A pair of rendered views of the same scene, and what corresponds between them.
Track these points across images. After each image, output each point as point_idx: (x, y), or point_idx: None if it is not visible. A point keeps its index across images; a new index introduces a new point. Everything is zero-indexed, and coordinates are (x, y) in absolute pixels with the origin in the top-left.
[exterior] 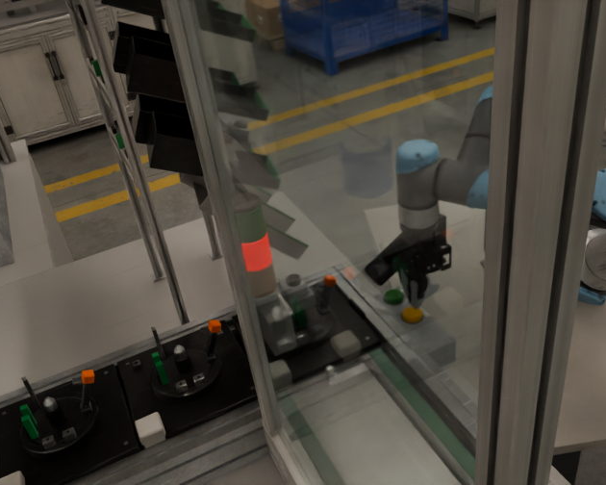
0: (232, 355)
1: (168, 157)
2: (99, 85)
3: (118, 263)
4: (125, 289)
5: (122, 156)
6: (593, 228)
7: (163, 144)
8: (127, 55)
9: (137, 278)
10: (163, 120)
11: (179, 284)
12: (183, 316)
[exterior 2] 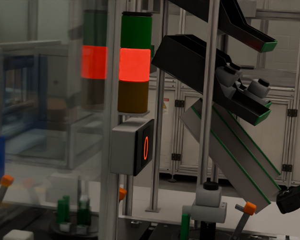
0: (127, 238)
1: (167, 59)
2: (165, 18)
3: (135, 194)
4: (121, 206)
5: (161, 83)
6: None
7: (166, 46)
8: None
9: (136, 205)
10: (188, 45)
11: (161, 219)
12: (126, 211)
